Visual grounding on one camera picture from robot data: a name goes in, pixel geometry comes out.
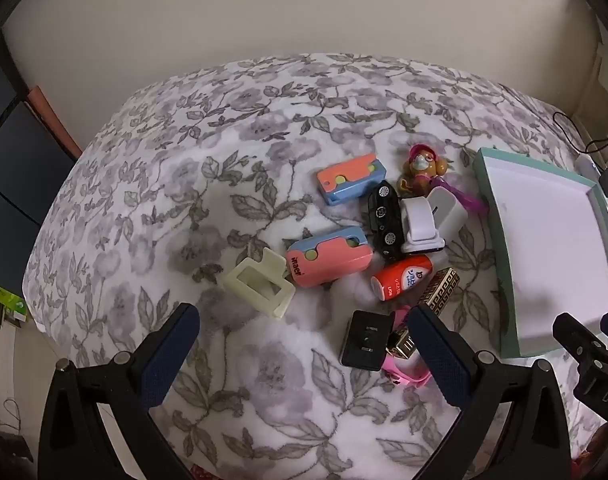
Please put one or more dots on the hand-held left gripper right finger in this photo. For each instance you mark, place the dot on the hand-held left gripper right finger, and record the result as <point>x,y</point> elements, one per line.
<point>439,355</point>

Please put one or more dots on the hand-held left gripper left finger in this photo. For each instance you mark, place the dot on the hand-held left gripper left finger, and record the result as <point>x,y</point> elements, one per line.
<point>168,355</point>

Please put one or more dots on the black gold patterned tile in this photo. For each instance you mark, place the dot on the black gold patterned tile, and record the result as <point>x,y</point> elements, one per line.
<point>404,345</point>

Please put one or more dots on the gold black patterned lighter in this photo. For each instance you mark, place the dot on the gold black patterned lighter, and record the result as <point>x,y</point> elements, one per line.
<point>441,287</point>

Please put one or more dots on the black plug adapter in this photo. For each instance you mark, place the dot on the black plug adapter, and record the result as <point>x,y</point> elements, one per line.
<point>366,340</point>

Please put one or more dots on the teal white box tray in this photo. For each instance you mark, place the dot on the teal white box tray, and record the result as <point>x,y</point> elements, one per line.
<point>549,240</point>

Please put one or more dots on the white card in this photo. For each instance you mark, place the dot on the white card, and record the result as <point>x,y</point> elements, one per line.
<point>421,220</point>

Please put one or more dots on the pink blue toy block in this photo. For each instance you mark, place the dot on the pink blue toy block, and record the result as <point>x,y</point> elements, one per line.
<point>329,260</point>

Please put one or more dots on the black toy car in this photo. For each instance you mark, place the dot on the black toy car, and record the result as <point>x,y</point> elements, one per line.
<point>384,220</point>

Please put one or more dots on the puppy toy figure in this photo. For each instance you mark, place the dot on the puppy toy figure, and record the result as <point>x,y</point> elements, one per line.
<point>421,165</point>

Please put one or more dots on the orange and blue toy block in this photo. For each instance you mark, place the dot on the orange and blue toy block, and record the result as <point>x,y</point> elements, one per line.
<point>349,180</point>

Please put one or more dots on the cream plastic clip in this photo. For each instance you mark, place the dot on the cream plastic clip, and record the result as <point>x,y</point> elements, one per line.
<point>279,297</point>

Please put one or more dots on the floral printed blanket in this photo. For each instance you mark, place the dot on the floral printed blanket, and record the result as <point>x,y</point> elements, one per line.
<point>183,210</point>

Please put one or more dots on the white power strip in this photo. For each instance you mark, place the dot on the white power strip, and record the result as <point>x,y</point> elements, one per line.
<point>586,165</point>

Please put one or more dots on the green package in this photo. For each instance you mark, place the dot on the green package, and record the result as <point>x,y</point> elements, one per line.
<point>3,300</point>

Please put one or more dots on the dark furniture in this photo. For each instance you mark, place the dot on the dark furniture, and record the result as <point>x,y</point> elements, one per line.
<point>8,185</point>

